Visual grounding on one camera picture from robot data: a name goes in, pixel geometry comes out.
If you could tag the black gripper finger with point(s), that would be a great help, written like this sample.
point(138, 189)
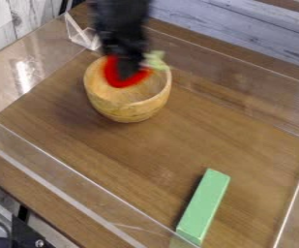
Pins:
point(127, 67)

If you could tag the black table clamp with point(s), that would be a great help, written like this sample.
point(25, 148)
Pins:
point(26, 237)

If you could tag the clear acrylic tray wall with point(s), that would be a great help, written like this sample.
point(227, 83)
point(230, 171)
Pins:
point(122, 173)

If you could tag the clear acrylic corner bracket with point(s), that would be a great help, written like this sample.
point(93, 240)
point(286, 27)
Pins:
point(83, 37)

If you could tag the red felt strawberry toy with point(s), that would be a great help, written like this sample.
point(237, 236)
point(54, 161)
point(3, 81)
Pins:
point(151, 64)

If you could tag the green rectangular block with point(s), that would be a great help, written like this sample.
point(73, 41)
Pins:
point(198, 216)

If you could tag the wooden bowl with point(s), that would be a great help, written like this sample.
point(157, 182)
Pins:
point(131, 103)

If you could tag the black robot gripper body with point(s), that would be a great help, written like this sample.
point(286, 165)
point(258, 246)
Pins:
point(119, 20)

